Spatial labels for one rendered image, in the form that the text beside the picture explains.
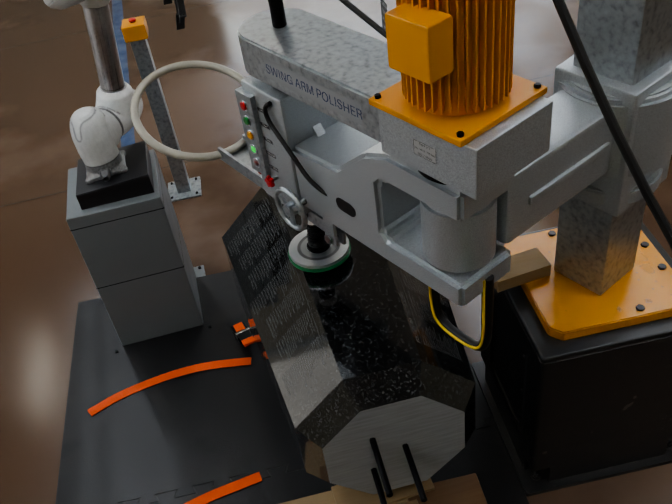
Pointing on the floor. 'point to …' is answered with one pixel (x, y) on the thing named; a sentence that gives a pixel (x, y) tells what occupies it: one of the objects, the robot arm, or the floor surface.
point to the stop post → (188, 188)
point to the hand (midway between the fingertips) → (174, 13)
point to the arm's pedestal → (138, 261)
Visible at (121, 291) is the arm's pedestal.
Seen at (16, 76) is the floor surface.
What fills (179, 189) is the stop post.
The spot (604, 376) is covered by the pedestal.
